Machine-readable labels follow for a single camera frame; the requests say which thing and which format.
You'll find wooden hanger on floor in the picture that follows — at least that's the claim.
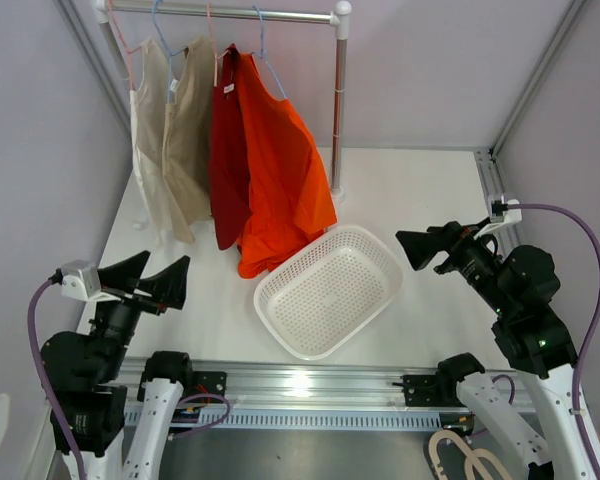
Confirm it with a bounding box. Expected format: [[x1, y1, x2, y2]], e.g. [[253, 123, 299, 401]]
[[423, 430, 466, 479]]

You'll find light blue hanger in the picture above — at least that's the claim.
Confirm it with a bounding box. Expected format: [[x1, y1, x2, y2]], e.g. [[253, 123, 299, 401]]
[[151, 0, 187, 104]]

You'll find white perforated plastic basket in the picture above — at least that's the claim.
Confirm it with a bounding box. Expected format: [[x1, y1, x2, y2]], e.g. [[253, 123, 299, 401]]
[[253, 225, 404, 361]]

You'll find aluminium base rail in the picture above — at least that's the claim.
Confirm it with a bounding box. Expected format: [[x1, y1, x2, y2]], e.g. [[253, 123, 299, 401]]
[[114, 357, 536, 431]]

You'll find aluminium frame post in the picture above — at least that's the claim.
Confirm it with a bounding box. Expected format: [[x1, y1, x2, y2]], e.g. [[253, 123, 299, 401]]
[[489, 0, 589, 156], [52, 0, 130, 133]]

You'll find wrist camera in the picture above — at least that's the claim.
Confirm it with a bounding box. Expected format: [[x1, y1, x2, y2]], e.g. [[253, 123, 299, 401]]
[[474, 194, 522, 238], [59, 260, 119, 303]]

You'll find dark red t shirt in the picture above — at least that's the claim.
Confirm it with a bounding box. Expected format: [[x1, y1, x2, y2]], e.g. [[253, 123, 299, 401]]
[[209, 45, 251, 250]]

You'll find aluminium frame post left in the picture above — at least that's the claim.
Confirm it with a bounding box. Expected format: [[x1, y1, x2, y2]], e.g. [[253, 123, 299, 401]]
[[52, 0, 130, 133]]

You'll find aluminium frame post right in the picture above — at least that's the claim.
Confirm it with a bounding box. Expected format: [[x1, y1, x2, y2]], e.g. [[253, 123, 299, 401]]
[[489, 0, 589, 156]]

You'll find metal clothes rack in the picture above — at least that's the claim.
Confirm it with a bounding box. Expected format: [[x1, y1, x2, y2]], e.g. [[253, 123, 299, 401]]
[[92, 0, 354, 231]]

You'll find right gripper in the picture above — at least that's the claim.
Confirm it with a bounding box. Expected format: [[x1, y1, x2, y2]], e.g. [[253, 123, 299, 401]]
[[395, 216, 513, 317]]

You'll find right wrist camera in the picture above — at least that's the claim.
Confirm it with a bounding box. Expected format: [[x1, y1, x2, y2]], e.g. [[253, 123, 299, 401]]
[[474, 194, 522, 238]]

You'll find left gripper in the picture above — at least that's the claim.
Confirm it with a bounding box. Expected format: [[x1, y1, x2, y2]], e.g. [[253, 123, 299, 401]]
[[90, 248, 188, 378]]

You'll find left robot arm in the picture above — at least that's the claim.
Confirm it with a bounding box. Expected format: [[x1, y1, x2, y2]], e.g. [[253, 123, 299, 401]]
[[27, 251, 196, 479]]

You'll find white t shirt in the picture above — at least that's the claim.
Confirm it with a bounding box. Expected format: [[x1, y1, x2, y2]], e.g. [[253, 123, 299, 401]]
[[129, 38, 171, 245]]

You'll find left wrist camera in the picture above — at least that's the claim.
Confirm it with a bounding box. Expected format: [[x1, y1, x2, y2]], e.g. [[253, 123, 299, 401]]
[[59, 260, 119, 303]]

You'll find pink hanger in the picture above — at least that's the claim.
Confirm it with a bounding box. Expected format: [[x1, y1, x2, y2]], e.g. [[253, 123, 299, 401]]
[[206, 3, 227, 87], [107, 0, 155, 101]]

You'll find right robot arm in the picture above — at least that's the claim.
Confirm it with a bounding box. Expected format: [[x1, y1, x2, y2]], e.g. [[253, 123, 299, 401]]
[[396, 221, 600, 479]]

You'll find beige t shirt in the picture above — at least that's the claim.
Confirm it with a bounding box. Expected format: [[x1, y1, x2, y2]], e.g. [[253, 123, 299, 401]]
[[162, 36, 215, 244]]

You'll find orange t shirt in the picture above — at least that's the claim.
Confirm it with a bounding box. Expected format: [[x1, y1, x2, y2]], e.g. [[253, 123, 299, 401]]
[[236, 54, 337, 279]]

